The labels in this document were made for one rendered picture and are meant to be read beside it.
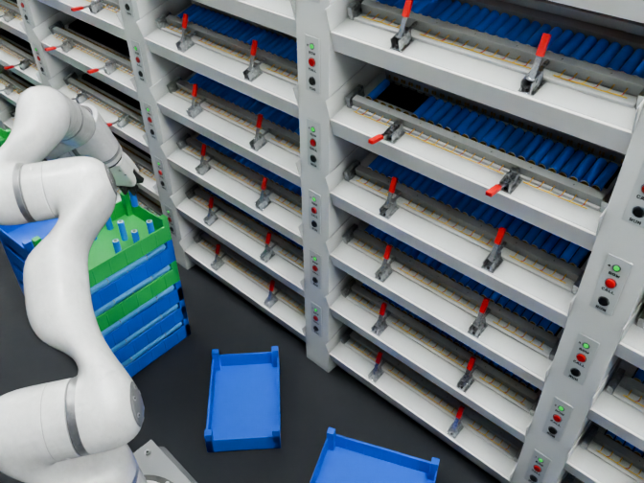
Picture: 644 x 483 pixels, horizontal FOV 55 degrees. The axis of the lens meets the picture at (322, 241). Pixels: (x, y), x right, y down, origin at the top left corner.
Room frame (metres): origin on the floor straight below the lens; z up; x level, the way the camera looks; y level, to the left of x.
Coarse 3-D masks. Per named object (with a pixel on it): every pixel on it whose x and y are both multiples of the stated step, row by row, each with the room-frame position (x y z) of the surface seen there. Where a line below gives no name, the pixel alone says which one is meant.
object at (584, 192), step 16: (384, 112) 1.18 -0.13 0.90; (400, 112) 1.17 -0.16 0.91; (416, 128) 1.13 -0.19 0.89; (432, 128) 1.10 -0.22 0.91; (432, 144) 1.08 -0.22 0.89; (448, 144) 1.07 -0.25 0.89; (464, 144) 1.05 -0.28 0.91; (480, 144) 1.04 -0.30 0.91; (496, 160) 1.00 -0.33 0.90; (512, 160) 0.98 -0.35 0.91; (528, 176) 0.96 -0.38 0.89; (544, 176) 0.93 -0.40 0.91; (560, 176) 0.93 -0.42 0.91; (576, 192) 0.89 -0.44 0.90; (592, 192) 0.88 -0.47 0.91
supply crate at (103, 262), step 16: (128, 208) 1.50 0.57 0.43; (144, 208) 1.46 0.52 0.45; (128, 224) 1.45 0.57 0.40; (144, 224) 1.45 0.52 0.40; (160, 224) 1.38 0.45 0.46; (32, 240) 1.29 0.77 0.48; (96, 240) 1.38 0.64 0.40; (128, 240) 1.38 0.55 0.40; (144, 240) 1.32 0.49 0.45; (160, 240) 1.36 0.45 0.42; (96, 256) 1.31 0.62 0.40; (112, 256) 1.25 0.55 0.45; (128, 256) 1.28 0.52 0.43; (96, 272) 1.20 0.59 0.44; (112, 272) 1.24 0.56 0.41
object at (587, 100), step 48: (336, 0) 1.23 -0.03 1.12; (384, 0) 1.26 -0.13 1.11; (432, 0) 1.22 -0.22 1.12; (480, 0) 1.18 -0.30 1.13; (528, 0) 1.13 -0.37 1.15; (336, 48) 1.22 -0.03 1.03; (384, 48) 1.13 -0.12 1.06; (432, 48) 1.10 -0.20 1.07; (480, 48) 1.07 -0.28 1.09; (528, 48) 1.02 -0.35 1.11; (576, 48) 1.01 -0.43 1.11; (624, 48) 0.98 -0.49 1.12; (480, 96) 0.99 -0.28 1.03; (528, 96) 0.93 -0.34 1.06; (576, 96) 0.91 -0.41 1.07; (624, 96) 0.89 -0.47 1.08; (624, 144) 0.82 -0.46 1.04
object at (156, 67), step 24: (120, 0) 1.76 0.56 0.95; (144, 0) 1.72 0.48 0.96; (144, 48) 1.71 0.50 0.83; (168, 72) 1.75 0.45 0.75; (144, 96) 1.74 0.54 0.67; (144, 120) 1.76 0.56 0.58; (168, 120) 1.72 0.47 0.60; (168, 168) 1.70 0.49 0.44; (168, 192) 1.72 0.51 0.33; (192, 264) 1.72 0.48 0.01
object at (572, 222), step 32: (352, 96) 1.25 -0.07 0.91; (352, 128) 1.18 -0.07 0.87; (384, 128) 1.16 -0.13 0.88; (416, 160) 1.07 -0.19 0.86; (448, 160) 1.04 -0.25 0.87; (608, 160) 0.97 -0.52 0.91; (480, 192) 0.97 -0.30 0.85; (544, 192) 0.92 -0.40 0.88; (608, 192) 0.90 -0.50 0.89; (544, 224) 0.88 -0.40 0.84; (576, 224) 0.84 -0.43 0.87
